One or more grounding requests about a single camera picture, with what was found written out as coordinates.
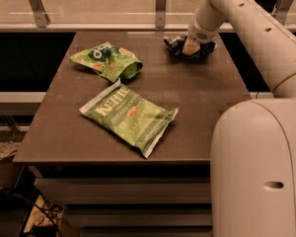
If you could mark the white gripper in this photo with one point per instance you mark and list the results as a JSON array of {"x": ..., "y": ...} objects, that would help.
[{"x": 197, "y": 34}]

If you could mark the blue chip bag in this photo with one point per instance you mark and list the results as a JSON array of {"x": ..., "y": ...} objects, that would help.
[{"x": 175, "y": 47}]

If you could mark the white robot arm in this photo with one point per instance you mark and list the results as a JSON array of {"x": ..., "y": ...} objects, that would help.
[{"x": 253, "y": 148}]

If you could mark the green crumpled snack bag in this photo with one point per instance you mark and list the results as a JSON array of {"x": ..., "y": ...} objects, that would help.
[{"x": 109, "y": 61}]

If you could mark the green Kettle jalapeno chip bag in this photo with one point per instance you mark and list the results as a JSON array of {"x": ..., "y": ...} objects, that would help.
[{"x": 130, "y": 116}]

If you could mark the grey drawer cabinet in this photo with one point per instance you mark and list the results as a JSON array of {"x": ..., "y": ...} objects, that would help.
[{"x": 107, "y": 187}]

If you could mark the black device lower left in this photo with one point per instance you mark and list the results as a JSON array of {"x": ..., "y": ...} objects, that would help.
[{"x": 43, "y": 215}]

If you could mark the middle metal railing post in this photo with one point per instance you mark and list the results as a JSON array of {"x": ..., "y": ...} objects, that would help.
[{"x": 160, "y": 13}]

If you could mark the metal railing post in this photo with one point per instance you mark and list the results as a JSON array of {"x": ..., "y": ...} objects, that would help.
[
  {"x": 160, "y": 13},
  {"x": 41, "y": 18},
  {"x": 281, "y": 10}
]

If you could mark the right metal railing post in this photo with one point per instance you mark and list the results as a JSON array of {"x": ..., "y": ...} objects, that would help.
[{"x": 281, "y": 10}]

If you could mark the left metal railing post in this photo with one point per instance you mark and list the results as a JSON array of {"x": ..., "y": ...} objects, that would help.
[{"x": 41, "y": 18}]

